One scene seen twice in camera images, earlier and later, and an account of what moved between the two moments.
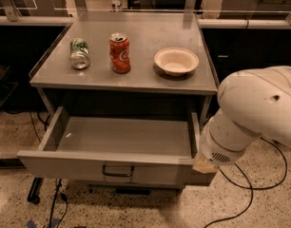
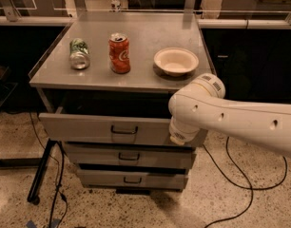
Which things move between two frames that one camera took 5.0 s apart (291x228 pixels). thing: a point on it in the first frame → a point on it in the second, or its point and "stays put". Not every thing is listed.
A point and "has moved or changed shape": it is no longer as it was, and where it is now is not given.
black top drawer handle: x=107 y=174 → x=123 y=132
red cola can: x=120 y=53 stays put
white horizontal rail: x=32 y=20 stays put
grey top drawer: x=119 y=151 has moved or changed shape
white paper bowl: x=176 y=62 stays put
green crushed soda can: x=79 y=54 stays put
